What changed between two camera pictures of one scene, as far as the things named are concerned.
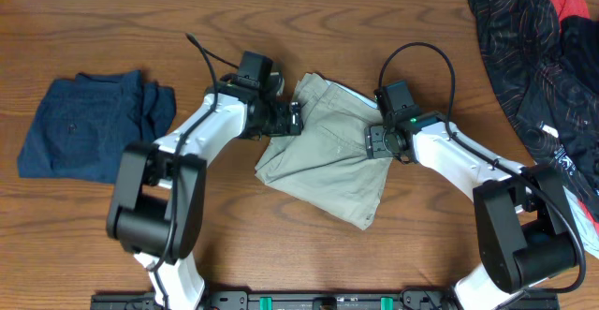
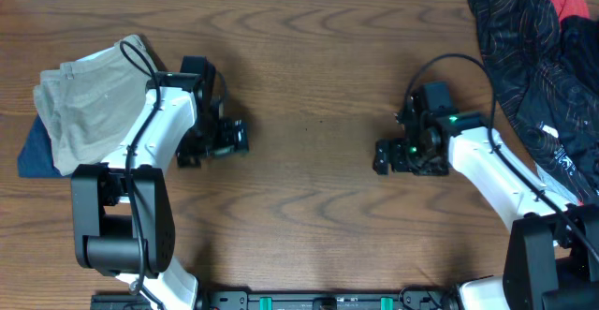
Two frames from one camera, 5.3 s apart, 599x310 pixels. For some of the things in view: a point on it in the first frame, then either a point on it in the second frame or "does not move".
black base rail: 311,300 does not move
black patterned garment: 549,78 does not move
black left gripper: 294,118 → 235,137
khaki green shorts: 327,166 → 86,104
